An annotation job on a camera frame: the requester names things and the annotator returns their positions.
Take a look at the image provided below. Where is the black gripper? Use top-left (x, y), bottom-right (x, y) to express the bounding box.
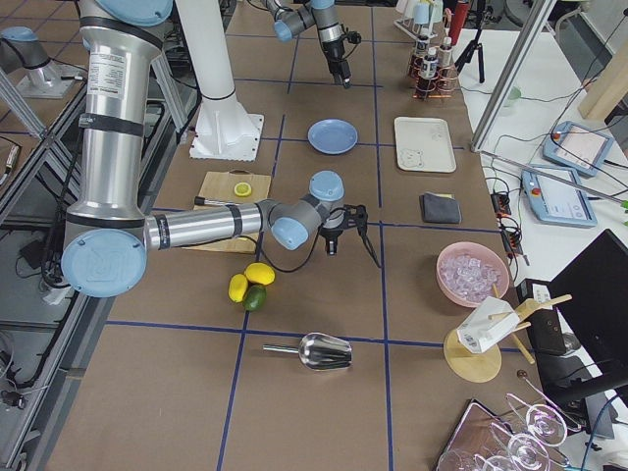
top-left (323, 39), bottom-right (351, 89)
top-left (320, 213), bottom-right (344, 256)

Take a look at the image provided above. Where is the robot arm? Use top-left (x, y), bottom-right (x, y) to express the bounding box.
top-left (261, 0), bottom-right (361, 88)
top-left (61, 1), bottom-right (344, 298)

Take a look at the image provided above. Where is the blue plate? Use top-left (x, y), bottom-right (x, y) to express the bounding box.
top-left (307, 119), bottom-right (358, 155)

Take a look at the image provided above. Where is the yellow lemon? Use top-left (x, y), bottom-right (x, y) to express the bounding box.
top-left (228, 274), bottom-right (249, 303)
top-left (243, 262), bottom-right (276, 286)

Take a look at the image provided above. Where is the green lime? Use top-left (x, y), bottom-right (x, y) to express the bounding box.
top-left (242, 285), bottom-right (267, 312)

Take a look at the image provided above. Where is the pale green cup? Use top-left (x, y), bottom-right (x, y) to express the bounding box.
top-left (394, 0), bottom-right (413, 18)

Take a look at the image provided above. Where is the blue cup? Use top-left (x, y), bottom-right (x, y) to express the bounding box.
top-left (413, 1), bottom-right (432, 26)

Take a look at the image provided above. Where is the lemon half slice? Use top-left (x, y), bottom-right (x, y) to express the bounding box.
top-left (233, 182), bottom-right (253, 198)

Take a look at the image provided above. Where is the cream bear tray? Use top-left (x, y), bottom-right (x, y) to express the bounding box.
top-left (393, 117), bottom-right (456, 174)

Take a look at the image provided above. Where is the tea bottle white cap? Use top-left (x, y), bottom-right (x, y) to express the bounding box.
top-left (438, 36), bottom-right (452, 68)

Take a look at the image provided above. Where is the metal scoop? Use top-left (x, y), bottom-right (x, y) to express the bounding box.
top-left (263, 333), bottom-right (352, 371)

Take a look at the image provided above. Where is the wooden cutting board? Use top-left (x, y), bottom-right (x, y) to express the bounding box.
top-left (193, 170), bottom-right (272, 254)

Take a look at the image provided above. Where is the red cylinder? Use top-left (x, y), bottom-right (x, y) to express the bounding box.
top-left (448, 0), bottom-right (470, 46)

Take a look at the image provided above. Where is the pink bowl with ice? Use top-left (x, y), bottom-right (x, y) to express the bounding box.
top-left (436, 241), bottom-right (510, 308)

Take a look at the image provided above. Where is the steel cylinder black cap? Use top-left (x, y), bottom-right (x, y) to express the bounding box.
top-left (193, 195), bottom-right (267, 208)

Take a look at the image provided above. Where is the green bowl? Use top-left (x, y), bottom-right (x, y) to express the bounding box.
top-left (504, 86), bottom-right (522, 108)

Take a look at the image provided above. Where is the wooden stand round base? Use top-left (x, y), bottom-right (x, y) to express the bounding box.
top-left (444, 294), bottom-right (572, 383)

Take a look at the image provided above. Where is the blue teach pendant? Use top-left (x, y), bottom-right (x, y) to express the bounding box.
top-left (521, 165), bottom-right (598, 228)
top-left (543, 121), bottom-right (614, 177)

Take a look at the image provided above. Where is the black monitor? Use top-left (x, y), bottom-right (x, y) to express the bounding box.
top-left (529, 229), bottom-right (627, 405)

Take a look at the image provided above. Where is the wine glass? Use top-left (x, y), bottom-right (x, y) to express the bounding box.
top-left (505, 392), bottom-right (567, 447)

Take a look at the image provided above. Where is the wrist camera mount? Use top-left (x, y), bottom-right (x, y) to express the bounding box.
top-left (340, 204), bottom-right (382, 269)
top-left (342, 28), bottom-right (362, 45)

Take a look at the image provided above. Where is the copper wire bottle rack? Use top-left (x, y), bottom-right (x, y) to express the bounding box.
top-left (407, 47), bottom-right (457, 100)

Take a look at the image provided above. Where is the white wire cup rack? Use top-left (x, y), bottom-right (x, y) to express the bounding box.
top-left (393, 0), bottom-right (445, 38)

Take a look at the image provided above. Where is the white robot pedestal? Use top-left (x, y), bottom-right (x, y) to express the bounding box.
top-left (176, 0), bottom-right (264, 162)

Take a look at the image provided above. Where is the aluminium frame post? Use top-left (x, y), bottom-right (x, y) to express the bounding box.
top-left (470, 0), bottom-right (556, 152)

